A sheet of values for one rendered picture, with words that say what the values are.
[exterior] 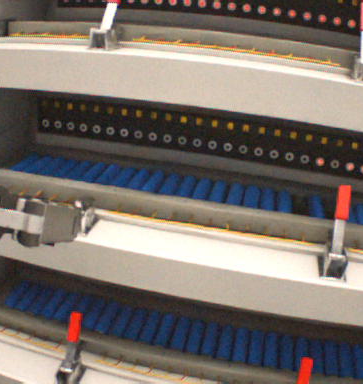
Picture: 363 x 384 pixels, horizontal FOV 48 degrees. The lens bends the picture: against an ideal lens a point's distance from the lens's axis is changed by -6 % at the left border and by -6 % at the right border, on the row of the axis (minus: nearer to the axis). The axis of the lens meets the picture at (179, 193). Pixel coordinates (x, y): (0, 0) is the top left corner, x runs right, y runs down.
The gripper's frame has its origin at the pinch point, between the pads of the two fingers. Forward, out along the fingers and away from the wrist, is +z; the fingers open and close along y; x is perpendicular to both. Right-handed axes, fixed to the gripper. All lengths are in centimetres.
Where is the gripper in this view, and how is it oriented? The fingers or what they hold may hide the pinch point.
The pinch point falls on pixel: (43, 217)
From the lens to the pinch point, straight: 38.7
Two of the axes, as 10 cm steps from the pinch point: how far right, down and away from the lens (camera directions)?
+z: 1.5, 1.0, 9.8
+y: 9.7, 1.6, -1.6
